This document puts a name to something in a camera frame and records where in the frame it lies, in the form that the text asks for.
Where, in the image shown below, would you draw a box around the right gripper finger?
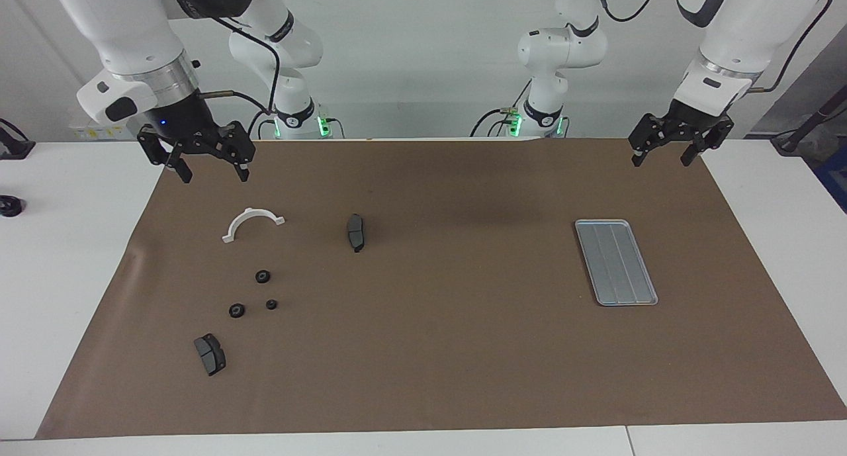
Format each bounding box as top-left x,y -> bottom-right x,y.
222,120 -> 257,182
138,126 -> 193,184

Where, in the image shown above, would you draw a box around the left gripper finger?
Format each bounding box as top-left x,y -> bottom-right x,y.
680,122 -> 734,167
627,114 -> 670,167

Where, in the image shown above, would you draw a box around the silver metal tray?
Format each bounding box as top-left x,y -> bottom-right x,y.
574,219 -> 659,307

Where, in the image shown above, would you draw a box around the black stand pole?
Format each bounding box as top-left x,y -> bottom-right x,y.
771,89 -> 847,156

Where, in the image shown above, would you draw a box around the blue crate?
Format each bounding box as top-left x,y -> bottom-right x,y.
815,148 -> 847,212

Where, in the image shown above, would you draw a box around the long dark grey brake pad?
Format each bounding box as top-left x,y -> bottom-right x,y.
346,214 -> 367,253

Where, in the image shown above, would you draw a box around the black table clamp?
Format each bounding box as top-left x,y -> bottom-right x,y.
0,118 -> 35,160

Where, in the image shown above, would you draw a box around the short dark grey brake pad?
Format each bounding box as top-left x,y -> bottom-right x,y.
193,334 -> 227,377

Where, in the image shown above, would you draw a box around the brown table mat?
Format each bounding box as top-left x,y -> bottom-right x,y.
34,138 -> 847,440

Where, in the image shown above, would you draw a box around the white curved plastic bracket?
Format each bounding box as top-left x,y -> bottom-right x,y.
222,207 -> 286,244

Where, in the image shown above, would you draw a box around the white wall socket box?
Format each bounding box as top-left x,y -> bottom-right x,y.
69,120 -> 143,141

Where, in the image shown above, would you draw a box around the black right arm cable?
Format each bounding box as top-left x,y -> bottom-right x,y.
199,16 -> 282,116

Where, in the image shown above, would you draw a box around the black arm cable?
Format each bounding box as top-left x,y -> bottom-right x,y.
199,16 -> 282,116
592,0 -> 834,94

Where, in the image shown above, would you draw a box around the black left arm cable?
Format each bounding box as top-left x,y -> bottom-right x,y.
592,0 -> 834,94

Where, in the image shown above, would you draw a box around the black base cables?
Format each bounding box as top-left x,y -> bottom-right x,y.
470,79 -> 533,138

